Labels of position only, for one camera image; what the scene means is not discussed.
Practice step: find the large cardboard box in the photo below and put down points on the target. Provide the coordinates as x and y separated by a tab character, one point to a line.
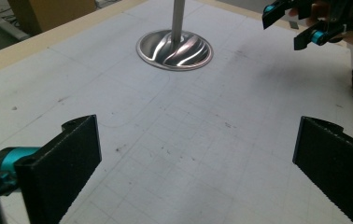
47	14

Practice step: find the white metal table leg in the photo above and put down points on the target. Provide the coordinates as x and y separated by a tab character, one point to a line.
5	21

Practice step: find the silver metal hook stand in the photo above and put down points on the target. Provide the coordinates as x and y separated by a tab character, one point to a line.
174	51

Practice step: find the white grid mat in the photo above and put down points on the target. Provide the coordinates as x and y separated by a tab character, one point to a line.
196	124

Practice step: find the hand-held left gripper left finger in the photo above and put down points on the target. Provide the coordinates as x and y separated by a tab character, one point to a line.
50	174

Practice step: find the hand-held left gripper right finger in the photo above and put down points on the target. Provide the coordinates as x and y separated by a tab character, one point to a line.
339	168

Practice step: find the grey tape piece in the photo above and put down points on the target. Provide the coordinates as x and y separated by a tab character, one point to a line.
293	25

